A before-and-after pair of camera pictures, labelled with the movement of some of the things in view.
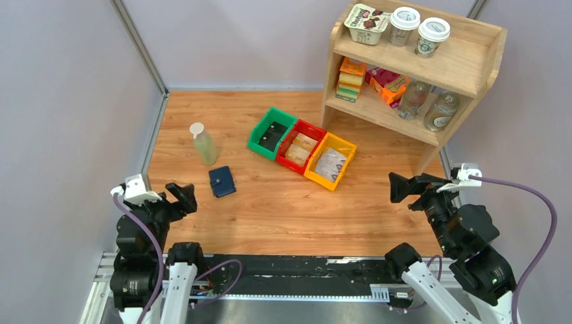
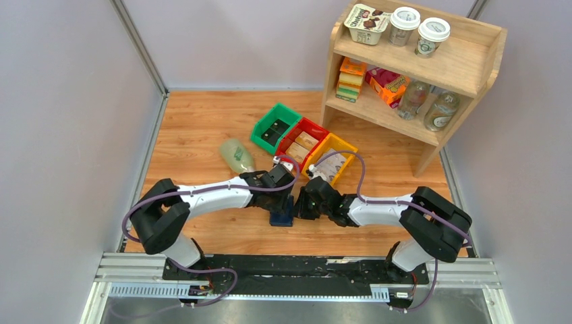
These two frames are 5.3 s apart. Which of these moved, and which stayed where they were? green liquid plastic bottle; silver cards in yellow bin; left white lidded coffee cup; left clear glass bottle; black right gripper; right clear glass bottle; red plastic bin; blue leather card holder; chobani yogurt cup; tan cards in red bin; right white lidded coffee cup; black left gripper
Moved: black left gripper; black right gripper; blue leather card holder; green liquid plastic bottle
Stayed: chobani yogurt cup; tan cards in red bin; silver cards in yellow bin; left clear glass bottle; left white lidded coffee cup; red plastic bin; right white lidded coffee cup; right clear glass bottle
